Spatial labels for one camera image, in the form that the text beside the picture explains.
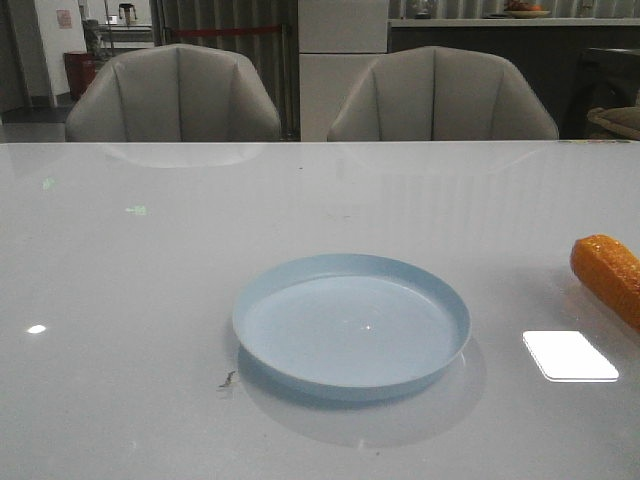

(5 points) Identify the left beige armchair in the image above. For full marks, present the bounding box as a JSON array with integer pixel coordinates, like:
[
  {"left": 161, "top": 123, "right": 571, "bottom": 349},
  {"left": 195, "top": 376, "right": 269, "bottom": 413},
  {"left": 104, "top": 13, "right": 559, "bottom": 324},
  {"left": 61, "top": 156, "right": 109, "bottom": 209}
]
[{"left": 65, "top": 44, "right": 281, "bottom": 142}]

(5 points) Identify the red bin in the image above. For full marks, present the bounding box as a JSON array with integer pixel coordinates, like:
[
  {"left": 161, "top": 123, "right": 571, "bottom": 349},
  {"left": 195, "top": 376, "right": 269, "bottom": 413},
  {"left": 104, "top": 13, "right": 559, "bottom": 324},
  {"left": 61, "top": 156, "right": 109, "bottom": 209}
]
[{"left": 63, "top": 51, "right": 96, "bottom": 100}]

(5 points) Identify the orange corn cob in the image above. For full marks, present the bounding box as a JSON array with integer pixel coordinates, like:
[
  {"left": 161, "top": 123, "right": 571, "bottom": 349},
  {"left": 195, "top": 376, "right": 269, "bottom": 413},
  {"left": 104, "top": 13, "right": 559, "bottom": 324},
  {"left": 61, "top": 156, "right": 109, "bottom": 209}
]
[{"left": 570, "top": 234, "right": 639, "bottom": 330}]

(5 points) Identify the fruit bowl on counter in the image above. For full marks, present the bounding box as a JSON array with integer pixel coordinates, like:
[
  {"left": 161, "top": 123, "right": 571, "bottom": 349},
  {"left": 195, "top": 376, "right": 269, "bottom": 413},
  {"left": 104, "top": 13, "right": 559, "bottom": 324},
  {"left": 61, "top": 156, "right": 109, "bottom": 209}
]
[{"left": 503, "top": 0, "right": 550, "bottom": 19}]

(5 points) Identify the beige armchair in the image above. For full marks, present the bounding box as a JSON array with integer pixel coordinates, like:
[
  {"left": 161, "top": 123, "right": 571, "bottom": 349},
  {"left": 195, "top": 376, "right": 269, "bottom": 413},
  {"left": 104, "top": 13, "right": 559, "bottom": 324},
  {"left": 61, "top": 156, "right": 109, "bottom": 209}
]
[
  {"left": 327, "top": 46, "right": 559, "bottom": 142},
  {"left": 65, "top": 44, "right": 281, "bottom": 142}
]

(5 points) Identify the right beige armchair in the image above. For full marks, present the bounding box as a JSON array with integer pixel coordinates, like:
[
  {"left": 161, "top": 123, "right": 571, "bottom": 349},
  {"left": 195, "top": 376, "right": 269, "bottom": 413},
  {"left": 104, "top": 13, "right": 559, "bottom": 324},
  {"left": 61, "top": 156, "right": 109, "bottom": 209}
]
[{"left": 327, "top": 46, "right": 559, "bottom": 142}]

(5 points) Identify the coloured sticker strip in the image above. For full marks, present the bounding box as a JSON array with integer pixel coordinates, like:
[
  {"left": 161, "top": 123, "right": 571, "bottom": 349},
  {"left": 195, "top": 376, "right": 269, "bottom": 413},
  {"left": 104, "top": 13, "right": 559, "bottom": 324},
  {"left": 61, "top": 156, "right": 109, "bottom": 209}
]
[{"left": 559, "top": 138, "right": 636, "bottom": 144}]

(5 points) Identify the red barrier tape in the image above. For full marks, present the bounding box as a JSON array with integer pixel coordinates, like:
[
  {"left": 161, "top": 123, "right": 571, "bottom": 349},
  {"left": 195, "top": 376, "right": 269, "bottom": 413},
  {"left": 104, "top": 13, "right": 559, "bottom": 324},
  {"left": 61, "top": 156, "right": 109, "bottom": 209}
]
[{"left": 166, "top": 24, "right": 288, "bottom": 38}]

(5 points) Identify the dark kitchen counter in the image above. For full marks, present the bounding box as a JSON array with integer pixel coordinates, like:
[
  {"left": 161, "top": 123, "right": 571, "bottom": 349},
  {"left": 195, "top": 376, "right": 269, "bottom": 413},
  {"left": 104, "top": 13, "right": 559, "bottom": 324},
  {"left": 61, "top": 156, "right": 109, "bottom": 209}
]
[{"left": 388, "top": 18, "right": 639, "bottom": 138}]

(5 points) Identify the white drawer cabinet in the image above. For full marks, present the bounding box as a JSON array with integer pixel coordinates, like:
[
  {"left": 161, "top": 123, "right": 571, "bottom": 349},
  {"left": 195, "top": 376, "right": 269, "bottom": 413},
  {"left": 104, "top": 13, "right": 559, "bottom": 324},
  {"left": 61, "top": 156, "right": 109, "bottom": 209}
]
[{"left": 298, "top": 1, "right": 389, "bottom": 142}]

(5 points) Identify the red wall sign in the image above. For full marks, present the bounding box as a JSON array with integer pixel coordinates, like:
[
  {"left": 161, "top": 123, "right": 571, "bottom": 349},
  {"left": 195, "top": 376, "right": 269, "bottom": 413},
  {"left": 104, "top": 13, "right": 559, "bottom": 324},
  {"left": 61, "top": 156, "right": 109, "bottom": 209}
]
[{"left": 56, "top": 9, "right": 72, "bottom": 29}]

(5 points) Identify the light blue plate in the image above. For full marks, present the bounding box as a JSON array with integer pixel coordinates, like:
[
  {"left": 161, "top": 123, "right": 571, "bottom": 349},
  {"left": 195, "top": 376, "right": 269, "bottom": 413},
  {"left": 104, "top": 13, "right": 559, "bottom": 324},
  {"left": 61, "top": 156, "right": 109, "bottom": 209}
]
[{"left": 232, "top": 254, "right": 471, "bottom": 401}]

